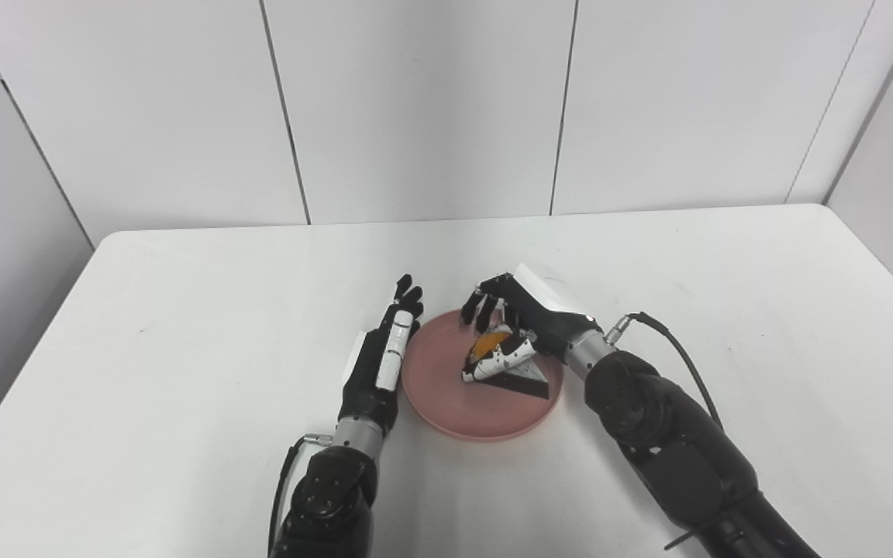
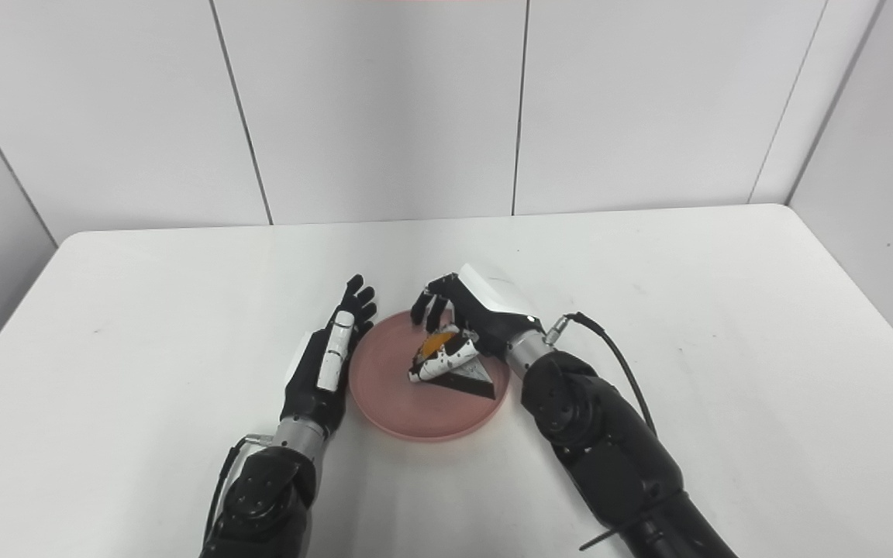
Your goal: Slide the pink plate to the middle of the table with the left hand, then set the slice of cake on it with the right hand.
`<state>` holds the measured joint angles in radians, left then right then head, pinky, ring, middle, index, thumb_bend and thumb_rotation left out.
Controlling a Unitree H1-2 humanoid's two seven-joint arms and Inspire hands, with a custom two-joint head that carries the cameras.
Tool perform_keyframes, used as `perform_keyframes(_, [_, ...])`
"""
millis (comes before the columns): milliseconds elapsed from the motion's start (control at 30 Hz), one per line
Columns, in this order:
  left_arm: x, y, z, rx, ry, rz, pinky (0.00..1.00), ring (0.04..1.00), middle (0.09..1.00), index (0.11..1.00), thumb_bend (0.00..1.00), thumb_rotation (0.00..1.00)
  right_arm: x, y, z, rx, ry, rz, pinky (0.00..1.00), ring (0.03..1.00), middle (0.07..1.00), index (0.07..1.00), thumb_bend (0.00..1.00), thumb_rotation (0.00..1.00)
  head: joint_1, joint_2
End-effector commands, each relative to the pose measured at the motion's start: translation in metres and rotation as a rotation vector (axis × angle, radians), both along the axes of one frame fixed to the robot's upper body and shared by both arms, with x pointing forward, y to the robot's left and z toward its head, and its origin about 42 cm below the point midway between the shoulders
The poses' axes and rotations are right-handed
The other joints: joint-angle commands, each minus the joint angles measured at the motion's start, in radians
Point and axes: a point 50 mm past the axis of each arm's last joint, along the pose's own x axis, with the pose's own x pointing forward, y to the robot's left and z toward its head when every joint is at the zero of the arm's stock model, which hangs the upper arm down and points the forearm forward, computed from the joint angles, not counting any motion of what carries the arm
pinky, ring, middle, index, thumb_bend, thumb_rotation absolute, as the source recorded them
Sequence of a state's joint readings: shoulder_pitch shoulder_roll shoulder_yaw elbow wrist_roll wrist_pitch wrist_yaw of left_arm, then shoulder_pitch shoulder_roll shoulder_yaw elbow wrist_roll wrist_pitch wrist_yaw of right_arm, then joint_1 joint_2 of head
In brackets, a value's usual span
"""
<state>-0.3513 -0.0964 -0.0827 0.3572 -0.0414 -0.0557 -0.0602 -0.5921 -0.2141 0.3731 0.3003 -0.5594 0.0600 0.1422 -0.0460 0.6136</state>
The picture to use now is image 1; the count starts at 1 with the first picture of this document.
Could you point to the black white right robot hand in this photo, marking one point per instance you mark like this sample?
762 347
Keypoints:
555 318

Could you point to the chocolate fruit cake slice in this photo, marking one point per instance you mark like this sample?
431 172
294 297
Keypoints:
525 385

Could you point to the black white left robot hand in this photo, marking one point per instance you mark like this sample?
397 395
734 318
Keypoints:
365 387

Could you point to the pink round plate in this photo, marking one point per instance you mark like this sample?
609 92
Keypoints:
454 403

